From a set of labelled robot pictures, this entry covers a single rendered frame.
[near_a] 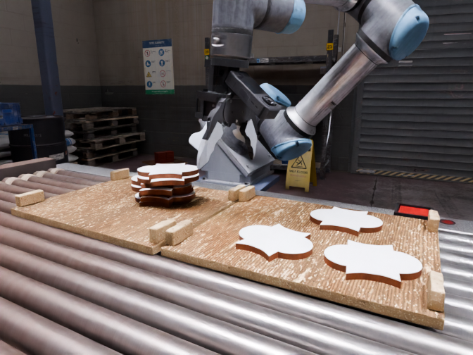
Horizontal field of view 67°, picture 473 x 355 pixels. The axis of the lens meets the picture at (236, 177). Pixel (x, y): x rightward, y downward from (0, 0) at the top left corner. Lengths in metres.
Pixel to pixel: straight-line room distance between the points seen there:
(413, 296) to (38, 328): 0.46
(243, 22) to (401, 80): 4.72
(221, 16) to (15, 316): 0.54
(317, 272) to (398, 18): 0.66
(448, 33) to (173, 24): 4.00
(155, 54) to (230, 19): 5.95
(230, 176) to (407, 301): 0.81
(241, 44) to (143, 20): 6.15
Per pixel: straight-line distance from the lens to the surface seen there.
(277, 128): 1.09
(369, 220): 0.73
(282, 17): 0.73
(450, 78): 5.37
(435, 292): 0.49
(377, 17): 1.02
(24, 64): 6.40
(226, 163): 1.20
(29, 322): 0.52
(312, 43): 5.50
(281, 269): 0.54
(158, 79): 6.54
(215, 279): 0.55
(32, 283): 0.61
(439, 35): 5.37
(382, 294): 0.51
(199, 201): 0.84
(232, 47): 0.66
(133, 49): 6.88
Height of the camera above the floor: 1.19
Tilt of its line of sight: 14 degrees down
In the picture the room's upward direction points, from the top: straight up
